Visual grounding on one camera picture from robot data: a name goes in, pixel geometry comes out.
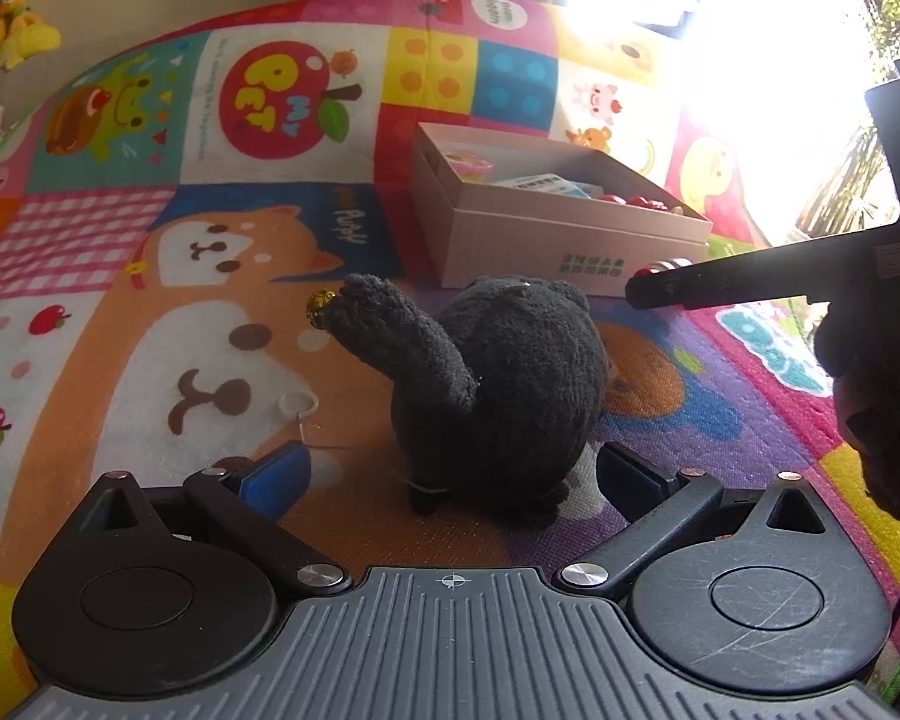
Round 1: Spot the pink cardboard box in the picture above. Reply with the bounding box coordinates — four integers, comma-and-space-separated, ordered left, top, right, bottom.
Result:
409, 122, 713, 292

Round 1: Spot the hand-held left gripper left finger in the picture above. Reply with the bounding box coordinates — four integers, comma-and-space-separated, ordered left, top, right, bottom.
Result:
82, 441, 353, 599

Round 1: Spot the colourful cartoon play mat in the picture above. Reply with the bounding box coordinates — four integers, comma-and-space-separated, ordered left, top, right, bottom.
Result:
0, 0, 900, 720

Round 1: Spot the pink round toy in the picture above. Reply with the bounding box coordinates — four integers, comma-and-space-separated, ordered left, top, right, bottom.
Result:
450, 146, 496, 181

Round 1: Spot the person's right hand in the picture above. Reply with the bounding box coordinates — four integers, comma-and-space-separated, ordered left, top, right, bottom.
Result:
814, 294, 900, 520

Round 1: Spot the yellow green duck plush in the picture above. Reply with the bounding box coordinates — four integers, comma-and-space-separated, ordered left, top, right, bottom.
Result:
0, 0, 62, 68

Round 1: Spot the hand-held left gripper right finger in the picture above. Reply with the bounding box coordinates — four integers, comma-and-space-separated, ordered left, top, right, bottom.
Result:
555, 442, 832, 601

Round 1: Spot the black plush cat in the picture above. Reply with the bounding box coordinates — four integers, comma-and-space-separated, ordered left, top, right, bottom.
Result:
306, 272, 614, 522

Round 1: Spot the red hooded doll keychain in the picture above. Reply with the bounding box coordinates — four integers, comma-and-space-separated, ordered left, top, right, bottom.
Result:
596, 191, 683, 215

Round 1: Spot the blue cotton pad packet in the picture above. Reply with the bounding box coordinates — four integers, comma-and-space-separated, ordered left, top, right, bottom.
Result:
491, 171, 601, 200

